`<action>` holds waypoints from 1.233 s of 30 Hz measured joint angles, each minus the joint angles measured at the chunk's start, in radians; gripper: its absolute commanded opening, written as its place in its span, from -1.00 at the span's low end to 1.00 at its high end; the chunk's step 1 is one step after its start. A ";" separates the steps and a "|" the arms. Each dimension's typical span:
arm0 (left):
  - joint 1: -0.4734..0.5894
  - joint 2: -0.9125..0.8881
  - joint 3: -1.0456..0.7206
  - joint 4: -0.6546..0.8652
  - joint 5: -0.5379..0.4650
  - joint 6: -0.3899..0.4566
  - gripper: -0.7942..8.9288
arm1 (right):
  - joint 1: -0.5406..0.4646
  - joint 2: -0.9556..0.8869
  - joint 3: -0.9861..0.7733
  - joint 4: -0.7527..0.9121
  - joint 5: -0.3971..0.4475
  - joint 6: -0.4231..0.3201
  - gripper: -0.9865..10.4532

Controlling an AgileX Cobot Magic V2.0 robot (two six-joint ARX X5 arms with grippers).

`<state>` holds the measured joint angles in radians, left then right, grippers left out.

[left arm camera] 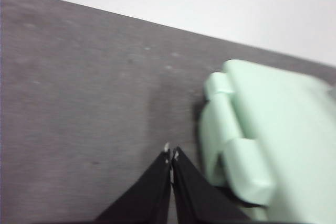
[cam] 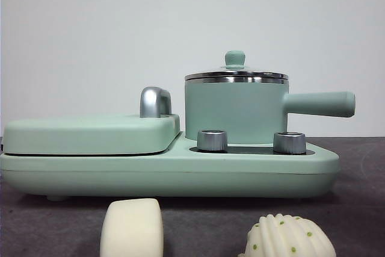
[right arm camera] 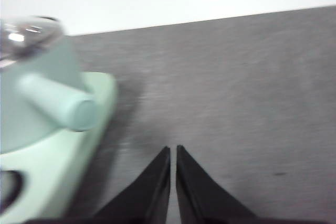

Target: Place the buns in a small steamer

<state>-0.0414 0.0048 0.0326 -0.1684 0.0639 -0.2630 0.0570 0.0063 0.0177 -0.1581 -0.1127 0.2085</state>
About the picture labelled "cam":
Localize green griddle lid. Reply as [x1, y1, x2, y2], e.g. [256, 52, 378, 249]
[2, 113, 181, 155]

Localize plain white rectangular bun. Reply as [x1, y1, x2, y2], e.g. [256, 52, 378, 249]
[100, 198, 165, 257]

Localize glass pot lid green knob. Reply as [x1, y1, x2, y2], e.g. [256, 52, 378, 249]
[184, 51, 289, 81]

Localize green pot with side handle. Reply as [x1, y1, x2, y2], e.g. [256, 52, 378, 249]
[184, 75, 356, 145]

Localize ribbed white bun green dots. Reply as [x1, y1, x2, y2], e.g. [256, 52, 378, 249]
[239, 213, 337, 257]

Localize silver griddle lid handle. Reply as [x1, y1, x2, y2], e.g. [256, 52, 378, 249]
[140, 87, 173, 119]

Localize silver control knob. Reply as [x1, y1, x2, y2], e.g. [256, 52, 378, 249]
[273, 131, 307, 154]
[197, 129, 229, 152]

